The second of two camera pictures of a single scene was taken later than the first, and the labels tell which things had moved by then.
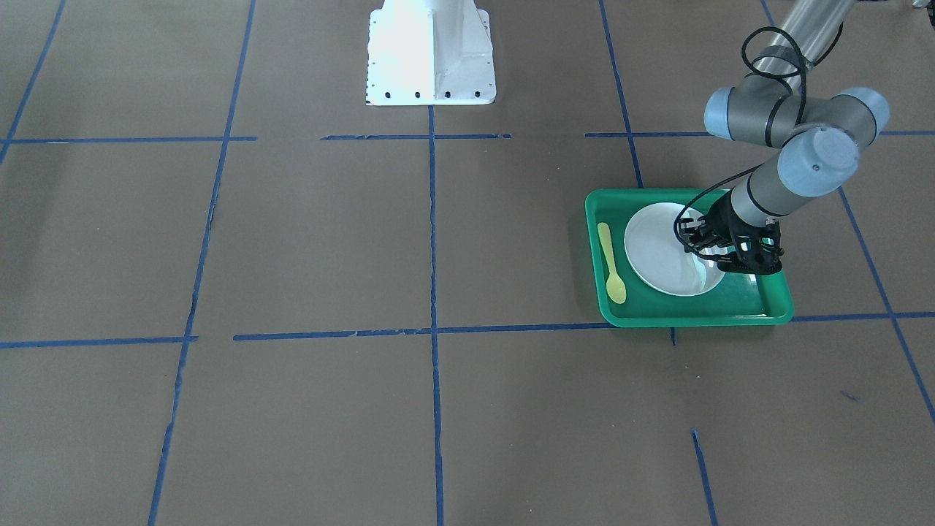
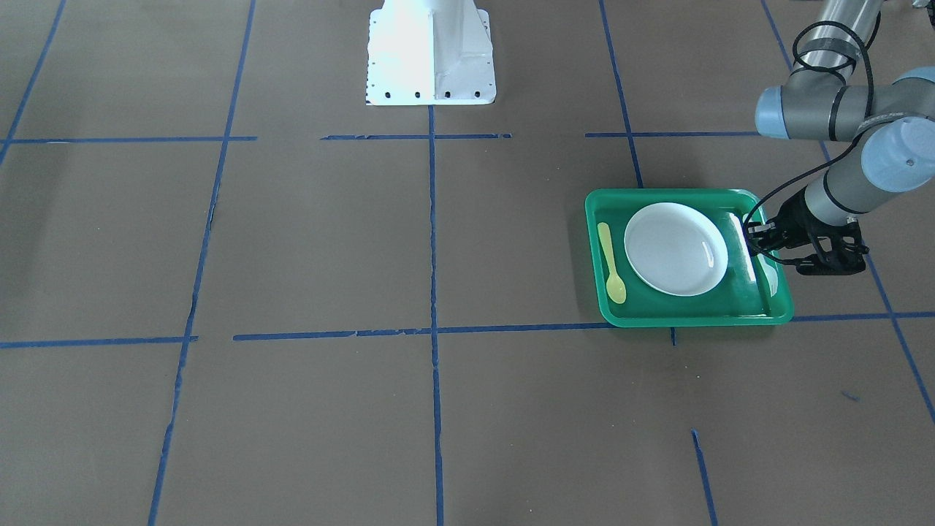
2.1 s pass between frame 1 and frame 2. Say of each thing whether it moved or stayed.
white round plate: stayed
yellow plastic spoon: stayed
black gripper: moved
